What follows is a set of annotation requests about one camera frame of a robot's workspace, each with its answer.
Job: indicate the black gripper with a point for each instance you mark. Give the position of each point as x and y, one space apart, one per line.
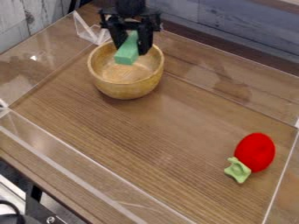
120 20

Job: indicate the green rectangular block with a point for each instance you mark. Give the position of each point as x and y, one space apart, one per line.
126 53

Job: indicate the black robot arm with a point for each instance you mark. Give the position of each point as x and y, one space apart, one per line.
133 4

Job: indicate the brown wooden bowl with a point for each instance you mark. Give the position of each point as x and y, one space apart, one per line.
124 82

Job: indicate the red plush ball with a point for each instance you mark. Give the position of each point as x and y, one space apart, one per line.
255 151

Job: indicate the light green plastic toy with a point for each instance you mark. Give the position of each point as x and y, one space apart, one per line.
237 170

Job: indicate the clear acrylic corner bracket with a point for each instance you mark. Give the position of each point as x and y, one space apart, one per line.
93 33

